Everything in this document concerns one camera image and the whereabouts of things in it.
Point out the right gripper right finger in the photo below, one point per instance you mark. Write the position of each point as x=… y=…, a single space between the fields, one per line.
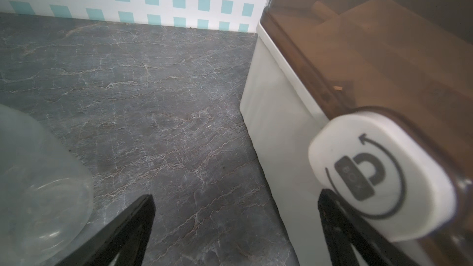
x=346 y=233

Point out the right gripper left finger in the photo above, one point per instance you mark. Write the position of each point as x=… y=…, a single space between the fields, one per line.
x=123 y=241

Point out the peanut jar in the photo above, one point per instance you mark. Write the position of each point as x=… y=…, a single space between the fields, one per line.
x=46 y=193

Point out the brown lid storage box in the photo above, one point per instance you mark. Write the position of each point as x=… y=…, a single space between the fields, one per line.
x=372 y=99

